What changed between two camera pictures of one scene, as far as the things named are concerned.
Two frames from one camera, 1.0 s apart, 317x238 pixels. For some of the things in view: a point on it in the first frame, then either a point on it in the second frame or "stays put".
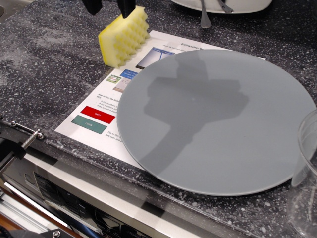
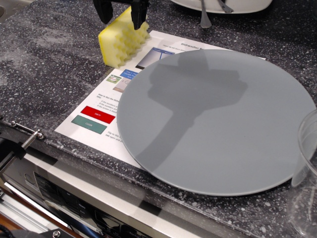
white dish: x=238 y=6 stays put
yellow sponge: x=120 y=37 stays put
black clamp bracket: x=7 y=147 stays put
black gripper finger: x=126 y=7 -> x=138 y=12
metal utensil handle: x=227 y=9 stays put
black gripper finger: x=93 y=6 -> x=105 y=9
